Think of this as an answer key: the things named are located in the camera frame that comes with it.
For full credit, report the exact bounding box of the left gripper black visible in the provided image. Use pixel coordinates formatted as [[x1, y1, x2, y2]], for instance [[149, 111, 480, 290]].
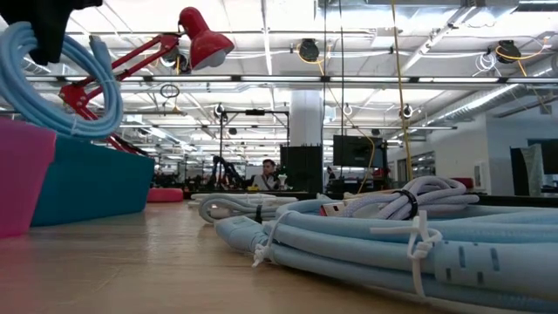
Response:
[[0, 0, 104, 66]]

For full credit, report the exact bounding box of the white cable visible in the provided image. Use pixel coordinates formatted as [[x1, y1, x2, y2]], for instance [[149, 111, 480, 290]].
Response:
[[190, 192, 300, 207]]

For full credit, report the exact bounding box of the small light blue cable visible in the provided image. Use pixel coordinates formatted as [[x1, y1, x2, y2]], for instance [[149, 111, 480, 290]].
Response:
[[198, 196, 284, 224]]

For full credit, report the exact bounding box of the pale lavender cable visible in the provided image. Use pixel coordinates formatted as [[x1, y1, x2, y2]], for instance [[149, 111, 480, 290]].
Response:
[[320, 175, 480, 222]]

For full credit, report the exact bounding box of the red plastic bin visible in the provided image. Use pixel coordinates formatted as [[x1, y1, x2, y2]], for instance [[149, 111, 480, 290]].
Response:
[[0, 117, 58, 240]]

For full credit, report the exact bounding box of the blue plastic bin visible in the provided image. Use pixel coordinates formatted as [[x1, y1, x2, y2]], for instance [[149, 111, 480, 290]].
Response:
[[30, 135, 157, 228]]

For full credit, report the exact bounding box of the red desk lamp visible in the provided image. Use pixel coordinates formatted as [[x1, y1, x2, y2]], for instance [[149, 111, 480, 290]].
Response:
[[58, 6, 235, 204]]

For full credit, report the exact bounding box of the person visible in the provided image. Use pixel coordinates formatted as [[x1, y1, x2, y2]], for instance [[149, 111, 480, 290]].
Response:
[[251, 158, 281, 192]]

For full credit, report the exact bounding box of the white building column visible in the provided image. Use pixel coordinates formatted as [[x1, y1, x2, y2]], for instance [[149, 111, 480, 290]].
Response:
[[289, 89, 324, 147]]

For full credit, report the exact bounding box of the black cabinet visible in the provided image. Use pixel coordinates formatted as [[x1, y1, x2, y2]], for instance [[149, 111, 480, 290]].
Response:
[[280, 145, 324, 193]]

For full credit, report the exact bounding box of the black display screen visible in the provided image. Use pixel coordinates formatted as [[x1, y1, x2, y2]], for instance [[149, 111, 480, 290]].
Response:
[[333, 134, 384, 169]]

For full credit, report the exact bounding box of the distant black frame rig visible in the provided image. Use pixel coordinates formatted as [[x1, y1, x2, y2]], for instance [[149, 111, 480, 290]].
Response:
[[219, 108, 291, 175]]

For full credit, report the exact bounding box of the black ceiling cable reel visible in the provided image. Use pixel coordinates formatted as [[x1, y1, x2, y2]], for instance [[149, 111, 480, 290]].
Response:
[[495, 39, 523, 65], [298, 38, 320, 63]]

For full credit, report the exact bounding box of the yellow extension cable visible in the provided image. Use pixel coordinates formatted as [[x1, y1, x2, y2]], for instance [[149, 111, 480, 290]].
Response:
[[390, 0, 414, 182]]

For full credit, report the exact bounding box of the silver ventilation duct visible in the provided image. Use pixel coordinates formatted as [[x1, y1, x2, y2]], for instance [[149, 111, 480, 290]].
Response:
[[435, 82, 558, 127]]

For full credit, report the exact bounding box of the black aluminium table frame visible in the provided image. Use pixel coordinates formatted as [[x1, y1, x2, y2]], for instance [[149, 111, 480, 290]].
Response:
[[182, 190, 558, 208]]

